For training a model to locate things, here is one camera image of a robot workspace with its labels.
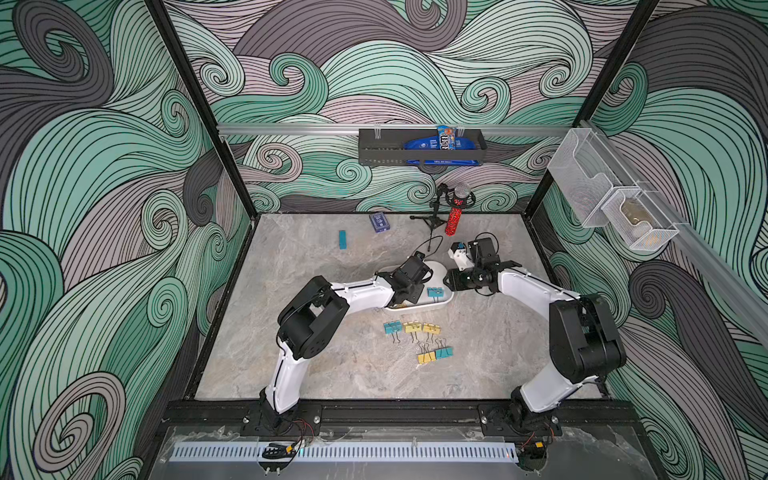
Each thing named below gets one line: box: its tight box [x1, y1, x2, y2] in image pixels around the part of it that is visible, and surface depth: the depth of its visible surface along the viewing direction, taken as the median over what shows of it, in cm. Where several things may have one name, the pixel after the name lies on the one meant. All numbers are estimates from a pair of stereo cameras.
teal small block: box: [339, 230, 347, 250], surface depth 116 cm
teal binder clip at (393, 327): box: [383, 320, 403, 344], surface depth 91 cm
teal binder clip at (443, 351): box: [435, 338, 454, 360], surface depth 85 cm
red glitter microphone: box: [445, 182, 471, 237], surface depth 96 cm
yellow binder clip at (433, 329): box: [423, 323, 442, 343], surface depth 89 cm
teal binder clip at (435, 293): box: [427, 287, 445, 303], surface depth 97 cm
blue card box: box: [369, 212, 391, 233], surface depth 119 cm
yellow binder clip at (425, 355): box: [417, 343, 437, 365], surface depth 85 cm
